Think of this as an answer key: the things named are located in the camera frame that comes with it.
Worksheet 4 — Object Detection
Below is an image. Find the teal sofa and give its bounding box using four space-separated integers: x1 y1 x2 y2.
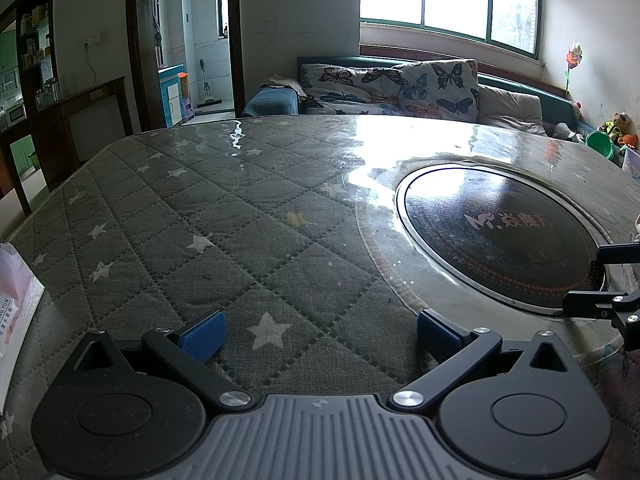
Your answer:
242 55 601 141

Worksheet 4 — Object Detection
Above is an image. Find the beige pillow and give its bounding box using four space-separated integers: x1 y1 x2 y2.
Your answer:
475 84 548 137

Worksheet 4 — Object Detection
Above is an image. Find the plush toy in green clothes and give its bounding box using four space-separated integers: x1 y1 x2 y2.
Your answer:
600 111 631 143

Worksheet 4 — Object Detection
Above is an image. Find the silver microwave oven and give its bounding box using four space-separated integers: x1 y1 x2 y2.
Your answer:
0 102 28 126

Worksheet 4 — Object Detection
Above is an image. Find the grey plush toy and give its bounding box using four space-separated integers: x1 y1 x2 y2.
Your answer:
552 122 586 143

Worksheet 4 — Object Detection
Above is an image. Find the butterfly print pillow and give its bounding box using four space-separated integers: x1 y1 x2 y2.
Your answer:
299 62 406 117
397 59 481 122

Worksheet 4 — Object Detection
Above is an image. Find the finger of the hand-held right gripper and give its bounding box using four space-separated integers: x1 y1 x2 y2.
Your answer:
561 290 640 352
595 241 640 267

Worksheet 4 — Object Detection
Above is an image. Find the colourful pinwheel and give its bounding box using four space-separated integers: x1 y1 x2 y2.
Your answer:
565 40 586 98

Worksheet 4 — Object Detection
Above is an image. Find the dark wooden door frame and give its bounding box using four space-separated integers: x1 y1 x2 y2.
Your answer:
125 0 246 133

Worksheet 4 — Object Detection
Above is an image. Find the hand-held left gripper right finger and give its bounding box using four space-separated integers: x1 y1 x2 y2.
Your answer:
390 309 583 413

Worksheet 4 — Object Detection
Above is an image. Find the pink white plastic packet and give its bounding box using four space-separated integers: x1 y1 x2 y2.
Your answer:
0 242 46 413

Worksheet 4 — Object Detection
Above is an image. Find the dark wooden shelf cabinet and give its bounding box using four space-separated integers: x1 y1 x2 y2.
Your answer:
0 0 63 111

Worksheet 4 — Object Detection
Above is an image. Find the green plastic basin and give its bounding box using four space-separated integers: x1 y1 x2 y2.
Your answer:
586 130 618 161

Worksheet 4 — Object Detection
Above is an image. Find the blue white cabinet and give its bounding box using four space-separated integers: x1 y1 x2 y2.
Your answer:
159 64 183 128

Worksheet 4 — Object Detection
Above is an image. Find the grey quilted star table cover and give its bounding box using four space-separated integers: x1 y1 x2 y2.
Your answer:
0 114 640 480

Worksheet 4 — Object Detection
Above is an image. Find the dark wooden sideboard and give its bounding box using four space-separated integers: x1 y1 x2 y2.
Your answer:
0 76 135 223

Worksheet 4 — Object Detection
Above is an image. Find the floor mop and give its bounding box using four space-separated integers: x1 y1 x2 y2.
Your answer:
196 59 221 108

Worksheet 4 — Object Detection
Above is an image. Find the round black induction cooktop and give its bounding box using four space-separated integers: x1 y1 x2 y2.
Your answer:
397 165 626 317

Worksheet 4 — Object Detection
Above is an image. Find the beige cloth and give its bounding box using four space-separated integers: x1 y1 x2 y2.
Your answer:
262 74 307 97

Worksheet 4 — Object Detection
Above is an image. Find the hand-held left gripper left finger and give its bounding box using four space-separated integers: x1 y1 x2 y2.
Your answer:
75 310 253 415

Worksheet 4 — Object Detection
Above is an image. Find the blue blanket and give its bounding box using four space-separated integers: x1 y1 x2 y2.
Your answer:
242 87 303 118

